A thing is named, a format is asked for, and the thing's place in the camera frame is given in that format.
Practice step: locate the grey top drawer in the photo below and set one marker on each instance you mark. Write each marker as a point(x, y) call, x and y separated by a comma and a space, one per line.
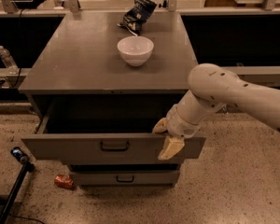
point(101, 130)

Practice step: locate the grey drawer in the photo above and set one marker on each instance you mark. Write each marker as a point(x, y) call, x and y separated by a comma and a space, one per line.
point(101, 130)
point(124, 178)

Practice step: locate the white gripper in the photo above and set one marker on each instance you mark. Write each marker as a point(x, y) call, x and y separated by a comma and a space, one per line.
point(181, 124)

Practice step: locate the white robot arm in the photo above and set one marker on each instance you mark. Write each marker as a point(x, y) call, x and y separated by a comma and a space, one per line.
point(210, 88)

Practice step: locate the blue soda can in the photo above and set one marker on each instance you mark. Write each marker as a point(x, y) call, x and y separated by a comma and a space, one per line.
point(19, 155)

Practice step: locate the clear plastic water bottle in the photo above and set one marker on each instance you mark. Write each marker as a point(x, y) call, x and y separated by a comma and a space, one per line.
point(8, 61)

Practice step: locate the black tripod pole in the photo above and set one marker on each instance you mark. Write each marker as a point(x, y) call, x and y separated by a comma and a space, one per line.
point(27, 167)

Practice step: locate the black crumpled chip bag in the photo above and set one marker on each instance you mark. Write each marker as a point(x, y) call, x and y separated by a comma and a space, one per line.
point(137, 16)

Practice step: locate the white ceramic bowl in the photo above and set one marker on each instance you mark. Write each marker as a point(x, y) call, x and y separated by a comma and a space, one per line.
point(135, 50)

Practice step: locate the grey bottom drawer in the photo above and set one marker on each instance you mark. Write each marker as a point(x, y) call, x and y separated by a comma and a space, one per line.
point(124, 178)

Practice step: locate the grey drawer cabinet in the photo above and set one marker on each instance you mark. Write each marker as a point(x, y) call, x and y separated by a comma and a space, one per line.
point(82, 59)

